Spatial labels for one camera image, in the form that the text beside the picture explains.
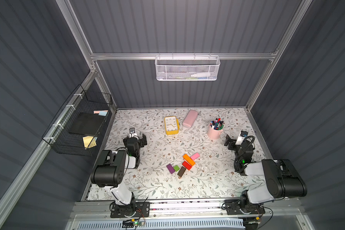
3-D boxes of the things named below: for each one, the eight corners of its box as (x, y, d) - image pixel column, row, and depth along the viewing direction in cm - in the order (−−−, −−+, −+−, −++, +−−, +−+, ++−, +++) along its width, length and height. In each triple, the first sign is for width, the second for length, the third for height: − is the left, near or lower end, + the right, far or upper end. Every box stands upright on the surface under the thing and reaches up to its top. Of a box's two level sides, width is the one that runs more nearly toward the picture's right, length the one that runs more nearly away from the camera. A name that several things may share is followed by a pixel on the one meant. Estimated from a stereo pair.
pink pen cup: (208, 139, 104) (212, 128, 93) (206, 129, 109) (210, 118, 99) (220, 139, 104) (225, 128, 93) (218, 129, 109) (222, 118, 98)
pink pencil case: (181, 125, 111) (181, 123, 109) (189, 110, 121) (189, 108, 119) (191, 128, 109) (192, 126, 107) (198, 113, 119) (198, 111, 117)
